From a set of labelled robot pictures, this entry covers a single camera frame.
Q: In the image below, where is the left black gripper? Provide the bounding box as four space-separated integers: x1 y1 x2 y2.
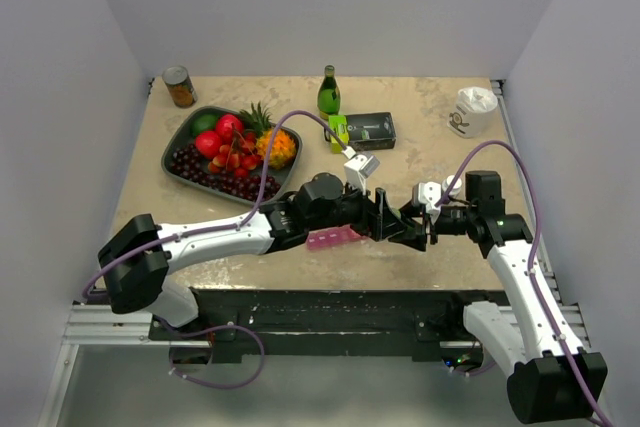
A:
308 177 406 241

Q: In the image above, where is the pink weekly pill organizer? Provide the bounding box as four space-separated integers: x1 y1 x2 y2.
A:
306 225 363 251

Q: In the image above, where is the green lidded pill bottle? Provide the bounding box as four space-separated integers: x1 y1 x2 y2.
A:
394 214 415 236

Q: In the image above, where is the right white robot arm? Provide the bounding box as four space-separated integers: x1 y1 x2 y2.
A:
401 171 608 424

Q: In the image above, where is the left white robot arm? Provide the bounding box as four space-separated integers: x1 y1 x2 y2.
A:
98 173 424 339

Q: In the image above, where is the black and green box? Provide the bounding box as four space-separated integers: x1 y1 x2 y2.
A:
327 112 396 151

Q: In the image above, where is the white toilet paper roll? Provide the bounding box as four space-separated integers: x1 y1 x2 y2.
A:
446 87 498 138

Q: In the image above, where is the green glass bottle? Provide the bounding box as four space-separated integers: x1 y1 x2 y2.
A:
317 65 341 120

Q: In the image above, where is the small pineapple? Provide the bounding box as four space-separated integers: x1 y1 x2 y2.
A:
238 102 272 137

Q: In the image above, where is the red apple upper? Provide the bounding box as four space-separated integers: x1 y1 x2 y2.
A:
215 114 244 144

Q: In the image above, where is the red apple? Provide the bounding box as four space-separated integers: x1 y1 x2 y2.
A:
215 114 244 144
194 130 223 160

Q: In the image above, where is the red apple lower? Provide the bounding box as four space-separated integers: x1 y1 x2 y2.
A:
194 130 223 160

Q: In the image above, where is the green lime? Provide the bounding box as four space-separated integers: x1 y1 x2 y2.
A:
190 113 219 138

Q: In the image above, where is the dark grey fruit tray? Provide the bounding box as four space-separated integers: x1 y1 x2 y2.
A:
160 105 304 208

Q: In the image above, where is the tin food can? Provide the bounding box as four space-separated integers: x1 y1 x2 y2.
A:
162 65 197 108

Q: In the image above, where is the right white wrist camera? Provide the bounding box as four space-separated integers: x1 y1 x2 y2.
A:
411 182 443 223

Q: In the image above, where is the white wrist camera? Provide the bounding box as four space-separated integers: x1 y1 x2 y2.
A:
411 182 443 223
344 152 380 194

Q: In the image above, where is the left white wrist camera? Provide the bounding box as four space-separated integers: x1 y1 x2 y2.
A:
344 152 380 194

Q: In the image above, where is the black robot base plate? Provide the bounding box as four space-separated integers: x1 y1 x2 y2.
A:
179 290 508 363

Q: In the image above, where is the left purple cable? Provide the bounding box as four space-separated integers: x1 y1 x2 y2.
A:
81 110 357 391

